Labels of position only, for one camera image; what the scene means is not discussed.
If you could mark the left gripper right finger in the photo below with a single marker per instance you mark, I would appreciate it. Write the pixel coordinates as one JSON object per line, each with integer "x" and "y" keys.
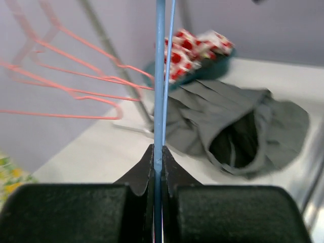
{"x": 193, "y": 212}

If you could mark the metal clothes rack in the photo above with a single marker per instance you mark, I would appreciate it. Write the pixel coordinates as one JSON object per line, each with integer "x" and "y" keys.
{"x": 147, "y": 126}

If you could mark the grey garment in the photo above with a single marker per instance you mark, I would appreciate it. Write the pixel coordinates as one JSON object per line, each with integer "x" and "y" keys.
{"x": 243, "y": 132}

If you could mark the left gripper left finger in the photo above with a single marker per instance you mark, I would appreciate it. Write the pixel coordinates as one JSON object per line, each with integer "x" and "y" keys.
{"x": 88, "y": 212}

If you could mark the pink hanger of dotted skirt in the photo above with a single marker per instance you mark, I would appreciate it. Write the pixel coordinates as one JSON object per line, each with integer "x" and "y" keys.
{"x": 69, "y": 91}

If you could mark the red floral white garment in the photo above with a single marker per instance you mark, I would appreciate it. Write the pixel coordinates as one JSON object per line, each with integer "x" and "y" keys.
{"x": 189, "y": 51}

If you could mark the teal plastic bin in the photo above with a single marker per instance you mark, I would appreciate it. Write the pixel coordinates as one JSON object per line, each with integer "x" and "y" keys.
{"x": 207, "y": 71}

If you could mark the lemon print garment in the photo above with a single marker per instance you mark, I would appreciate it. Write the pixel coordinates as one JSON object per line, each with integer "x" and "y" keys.
{"x": 12, "y": 176}

